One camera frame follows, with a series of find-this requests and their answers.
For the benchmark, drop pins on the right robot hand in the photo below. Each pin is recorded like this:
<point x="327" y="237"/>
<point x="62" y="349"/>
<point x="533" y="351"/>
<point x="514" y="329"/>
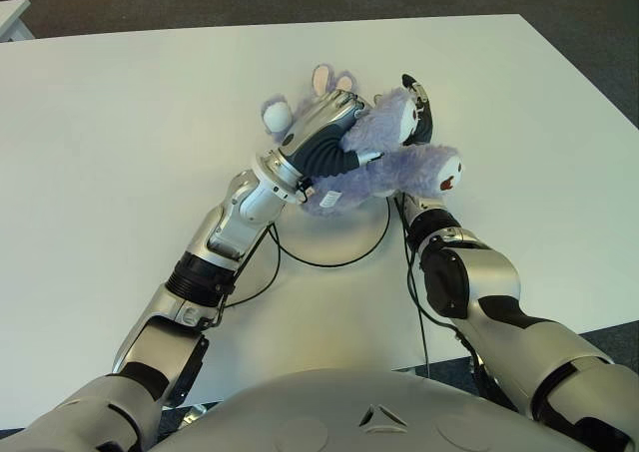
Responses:
<point x="425" y="118"/>

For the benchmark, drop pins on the silver robot torso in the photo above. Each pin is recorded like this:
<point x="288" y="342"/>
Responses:
<point x="349" y="412"/>

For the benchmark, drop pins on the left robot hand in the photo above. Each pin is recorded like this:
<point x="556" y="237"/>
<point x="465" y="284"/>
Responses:
<point x="319" y="142"/>

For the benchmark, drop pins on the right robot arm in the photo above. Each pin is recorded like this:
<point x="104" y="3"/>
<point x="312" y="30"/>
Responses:
<point x="499" y="292"/>

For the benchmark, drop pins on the white plate black rim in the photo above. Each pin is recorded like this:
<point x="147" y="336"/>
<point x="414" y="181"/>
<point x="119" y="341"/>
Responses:
<point x="339" y="237"/>

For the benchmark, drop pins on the purple plush bunny doll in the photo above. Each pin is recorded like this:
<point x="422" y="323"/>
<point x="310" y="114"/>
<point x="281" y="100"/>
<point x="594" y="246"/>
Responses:
<point x="394" y="172"/>

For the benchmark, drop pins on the grey desk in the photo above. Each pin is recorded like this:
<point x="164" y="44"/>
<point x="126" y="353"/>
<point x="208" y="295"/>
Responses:
<point x="12" y="20"/>

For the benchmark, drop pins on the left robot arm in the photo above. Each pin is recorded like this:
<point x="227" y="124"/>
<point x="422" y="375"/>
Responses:
<point x="165" y="322"/>

